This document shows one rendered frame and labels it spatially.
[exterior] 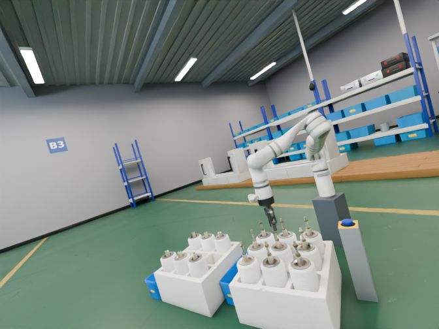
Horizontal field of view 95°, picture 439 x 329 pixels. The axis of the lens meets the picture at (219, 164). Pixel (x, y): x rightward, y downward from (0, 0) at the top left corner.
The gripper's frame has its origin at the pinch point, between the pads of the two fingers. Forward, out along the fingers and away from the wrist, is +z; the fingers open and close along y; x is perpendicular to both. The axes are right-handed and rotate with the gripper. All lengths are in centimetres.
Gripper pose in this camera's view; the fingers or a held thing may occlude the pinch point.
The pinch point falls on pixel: (273, 226)
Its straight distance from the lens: 100.5
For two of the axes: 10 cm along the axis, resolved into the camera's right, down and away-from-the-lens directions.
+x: -9.6, 2.8, 0.6
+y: 0.5, -0.5, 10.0
